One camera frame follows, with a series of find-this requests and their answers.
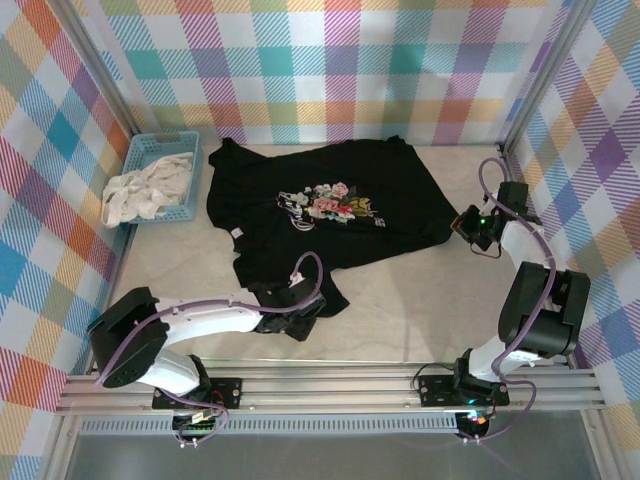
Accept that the black t-shirt with floral print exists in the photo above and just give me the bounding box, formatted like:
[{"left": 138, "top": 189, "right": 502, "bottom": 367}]
[{"left": 207, "top": 135, "right": 454, "bottom": 319}]

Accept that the blue plastic basket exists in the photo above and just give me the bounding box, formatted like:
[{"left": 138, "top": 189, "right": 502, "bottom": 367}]
[{"left": 118, "top": 130, "right": 205, "bottom": 224}]

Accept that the white crumpled t-shirt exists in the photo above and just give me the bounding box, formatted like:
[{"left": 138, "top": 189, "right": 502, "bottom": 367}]
[{"left": 100, "top": 151, "right": 195, "bottom": 230}]

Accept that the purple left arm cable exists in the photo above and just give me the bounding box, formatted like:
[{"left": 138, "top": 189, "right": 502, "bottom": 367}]
[{"left": 92, "top": 251, "right": 325, "bottom": 445}]

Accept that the aluminium side rail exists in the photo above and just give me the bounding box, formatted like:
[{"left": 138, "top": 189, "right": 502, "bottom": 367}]
[
  {"left": 87, "top": 222, "right": 139, "bottom": 375},
  {"left": 498, "top": 143, "right": 576, "bottom": 370}
]

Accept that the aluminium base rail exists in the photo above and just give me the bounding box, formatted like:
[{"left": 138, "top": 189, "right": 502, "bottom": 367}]
[{"left": 54, "top": 367, "right": 601, "bottom": 416}]

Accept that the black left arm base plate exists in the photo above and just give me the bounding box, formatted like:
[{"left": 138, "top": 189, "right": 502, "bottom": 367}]
[{"left": 152, "top": 377, "right": 244, "bottom": 411}]

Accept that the slotted grey cable duct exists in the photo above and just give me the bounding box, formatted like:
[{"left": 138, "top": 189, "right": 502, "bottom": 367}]
[{"left": 79, "top": 418, "right": 461, "bottom": 435}]

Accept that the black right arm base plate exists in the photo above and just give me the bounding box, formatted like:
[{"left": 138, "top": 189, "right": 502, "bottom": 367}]
[{"left": 417, "top": 374, "right": 511, "bottom": 407}]

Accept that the aluminium frame post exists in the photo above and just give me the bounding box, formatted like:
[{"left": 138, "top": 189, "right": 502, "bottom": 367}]
[
  {"left": 47, "top": 0, "right": 159, "bottom": 159},
  {"left": 498, "top": 0, "right": 604, "bottom": 154}
]

